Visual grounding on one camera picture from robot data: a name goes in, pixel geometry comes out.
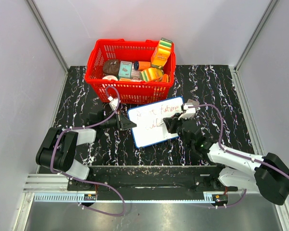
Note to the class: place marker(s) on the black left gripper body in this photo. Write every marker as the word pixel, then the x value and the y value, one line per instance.
pixel 118 120

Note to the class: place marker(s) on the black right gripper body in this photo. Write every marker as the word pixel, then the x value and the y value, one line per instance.
pixel 179 130

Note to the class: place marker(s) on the white whiteboard blue frame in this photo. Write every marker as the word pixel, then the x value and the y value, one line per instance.
pixel 147 116

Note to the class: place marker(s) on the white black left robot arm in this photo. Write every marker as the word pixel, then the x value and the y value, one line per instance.
pixel 64 160

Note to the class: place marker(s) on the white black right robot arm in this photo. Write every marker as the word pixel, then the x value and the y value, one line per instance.
pixel 267 175

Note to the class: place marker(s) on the white round lid tub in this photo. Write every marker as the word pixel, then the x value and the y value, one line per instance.
pixel 110 77

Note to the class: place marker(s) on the teal small box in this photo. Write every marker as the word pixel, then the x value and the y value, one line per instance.
pixel 125 69

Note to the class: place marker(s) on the brown round bread pack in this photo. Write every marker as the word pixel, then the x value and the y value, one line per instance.
pixel 111 67

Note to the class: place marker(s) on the lying orange sponge box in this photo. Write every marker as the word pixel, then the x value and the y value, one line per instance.
pixel 152 75

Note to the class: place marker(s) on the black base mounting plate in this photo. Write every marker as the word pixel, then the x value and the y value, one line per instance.
pixel 152 183

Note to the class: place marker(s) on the orange blue can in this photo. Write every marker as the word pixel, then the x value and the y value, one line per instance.
pixel 141 65

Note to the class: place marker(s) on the tall orange sponge box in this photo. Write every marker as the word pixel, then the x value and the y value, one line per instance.
pixel 161 52

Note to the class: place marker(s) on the red plastic shopping basket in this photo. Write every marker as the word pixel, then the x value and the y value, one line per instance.
pixel 124 50

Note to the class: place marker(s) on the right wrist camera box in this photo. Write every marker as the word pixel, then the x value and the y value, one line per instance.
pixel 188 111

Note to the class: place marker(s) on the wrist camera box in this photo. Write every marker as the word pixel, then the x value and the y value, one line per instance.
pixel 113 103
pixel 188 111

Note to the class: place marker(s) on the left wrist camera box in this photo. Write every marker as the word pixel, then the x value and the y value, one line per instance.
pixel 113 103

